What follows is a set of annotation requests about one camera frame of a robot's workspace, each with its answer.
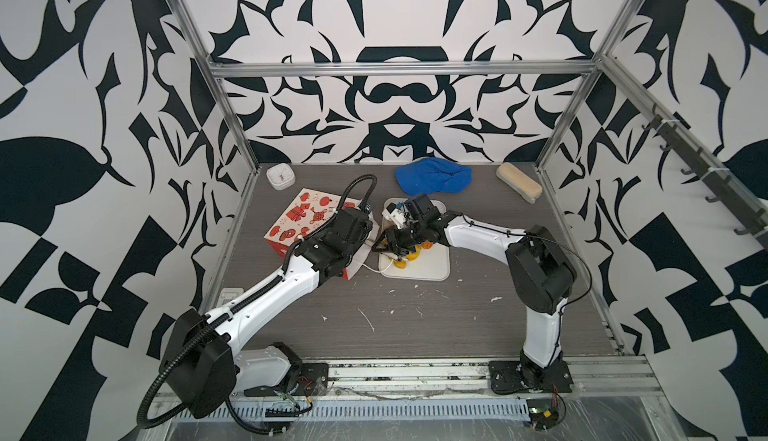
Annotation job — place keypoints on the white square analog clock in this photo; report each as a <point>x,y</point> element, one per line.
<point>281,176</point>

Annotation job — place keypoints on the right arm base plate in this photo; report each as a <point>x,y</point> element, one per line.
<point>518,377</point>

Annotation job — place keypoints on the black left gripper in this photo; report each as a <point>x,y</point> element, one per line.
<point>324,230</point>

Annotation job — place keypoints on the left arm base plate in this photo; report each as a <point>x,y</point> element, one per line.
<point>308,379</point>

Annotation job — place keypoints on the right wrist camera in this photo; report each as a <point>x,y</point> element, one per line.
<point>397,215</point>

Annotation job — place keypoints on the beige sponge block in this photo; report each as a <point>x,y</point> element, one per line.
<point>525,186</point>

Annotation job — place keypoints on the white red paper bag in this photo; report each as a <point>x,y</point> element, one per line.
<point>307,212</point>

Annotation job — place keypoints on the green circuit board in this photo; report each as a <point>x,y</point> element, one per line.
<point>543,414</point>

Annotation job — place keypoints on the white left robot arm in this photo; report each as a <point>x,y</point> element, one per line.
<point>204,362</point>

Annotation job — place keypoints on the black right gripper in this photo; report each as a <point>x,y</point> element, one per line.
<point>394,247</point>

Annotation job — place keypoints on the white plastic tray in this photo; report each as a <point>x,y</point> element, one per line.
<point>433,264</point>

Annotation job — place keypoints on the white slotted cable duct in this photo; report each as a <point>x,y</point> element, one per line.
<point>327,410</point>

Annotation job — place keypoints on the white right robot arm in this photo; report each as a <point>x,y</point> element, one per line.
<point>542,273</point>

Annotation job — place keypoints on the blue cloth cap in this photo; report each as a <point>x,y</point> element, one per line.
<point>433,175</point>

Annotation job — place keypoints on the small yellow fake bread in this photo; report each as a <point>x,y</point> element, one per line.
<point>412,256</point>

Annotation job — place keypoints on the black wall hook rail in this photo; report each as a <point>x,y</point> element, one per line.
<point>701,165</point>

